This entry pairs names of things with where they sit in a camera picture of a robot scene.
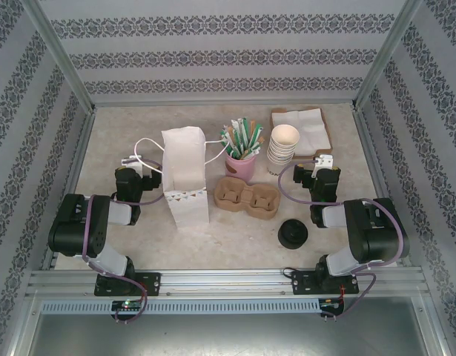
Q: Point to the white paper bag animal print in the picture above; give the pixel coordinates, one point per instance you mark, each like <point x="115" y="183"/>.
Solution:
<point x="183" y="148"/>

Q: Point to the brown pulp cup carrier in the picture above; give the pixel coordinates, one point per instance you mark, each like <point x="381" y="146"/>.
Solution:
<point x="246" y="207"/>

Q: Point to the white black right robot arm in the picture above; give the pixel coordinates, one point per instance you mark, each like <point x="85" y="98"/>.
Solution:
<point x="376" y="230"/>

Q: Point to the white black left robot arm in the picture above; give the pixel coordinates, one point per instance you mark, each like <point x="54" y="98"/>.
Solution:
<point x="72" y="222"/>

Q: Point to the brown cardboard napkin tray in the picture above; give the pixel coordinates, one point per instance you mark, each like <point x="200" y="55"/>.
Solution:
<point x="303" y="157"/>

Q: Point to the white paper napkin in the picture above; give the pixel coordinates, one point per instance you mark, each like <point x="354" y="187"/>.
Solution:
<point x="313" y="141"/>
<point x="287" y="116"/>

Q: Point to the cream paper cup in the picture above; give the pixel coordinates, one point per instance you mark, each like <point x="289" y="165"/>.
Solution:
<point x="280" y="158"/>
<point x="285" y="135"/>
<point x="280" y="155"/>
<point x="280" y="162"/>
<point x="280" y="148"/>
<point x="280" y="151"/>

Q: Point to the black plastic cup lid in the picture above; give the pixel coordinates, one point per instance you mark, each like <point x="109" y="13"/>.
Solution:
<point x="287" y="241"/>

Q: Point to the brown wooden stirrer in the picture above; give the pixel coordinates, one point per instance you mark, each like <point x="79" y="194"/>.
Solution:
<point x="261" y="142"/>

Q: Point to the pink stick holder cup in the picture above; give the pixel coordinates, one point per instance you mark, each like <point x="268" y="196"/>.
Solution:
<point x="240" y="167"/>

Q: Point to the small circuit board green light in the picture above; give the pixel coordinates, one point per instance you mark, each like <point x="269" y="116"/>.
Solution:
<point x="127" y="305"/>

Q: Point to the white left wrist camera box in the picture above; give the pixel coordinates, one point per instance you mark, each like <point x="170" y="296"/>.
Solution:
<point x="128" y="162"/>

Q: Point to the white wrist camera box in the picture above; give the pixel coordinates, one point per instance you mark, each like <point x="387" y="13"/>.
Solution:
<point x="128" y="162"/>
<point x="324" y="161"/>

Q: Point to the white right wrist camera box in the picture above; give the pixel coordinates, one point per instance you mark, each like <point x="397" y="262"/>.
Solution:
<point x="324" y="161"/>

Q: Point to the aluminium right side rail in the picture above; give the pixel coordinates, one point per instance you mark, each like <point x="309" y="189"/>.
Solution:
<point x="369" y="148"/>

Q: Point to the aluminium left side rail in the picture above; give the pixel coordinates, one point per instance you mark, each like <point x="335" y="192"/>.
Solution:
<point x="84" y="141"/>

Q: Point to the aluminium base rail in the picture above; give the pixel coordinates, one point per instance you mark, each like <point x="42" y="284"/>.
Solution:
<point x="227" y="282"/>

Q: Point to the aluminium right corner post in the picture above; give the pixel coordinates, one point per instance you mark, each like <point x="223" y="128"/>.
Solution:
<point x="385" y="55"/>

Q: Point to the aluminium corner post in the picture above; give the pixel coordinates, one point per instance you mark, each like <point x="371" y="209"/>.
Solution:
<point x="62" y="55"/>
<point x="385" y="55"/>

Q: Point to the aluminium left corner post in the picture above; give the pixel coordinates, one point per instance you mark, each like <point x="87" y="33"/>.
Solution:
<point x="62" y="55"/>

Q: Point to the grey metal base plate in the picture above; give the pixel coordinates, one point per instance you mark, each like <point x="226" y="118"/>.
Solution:
<point x="227" y="333"/>

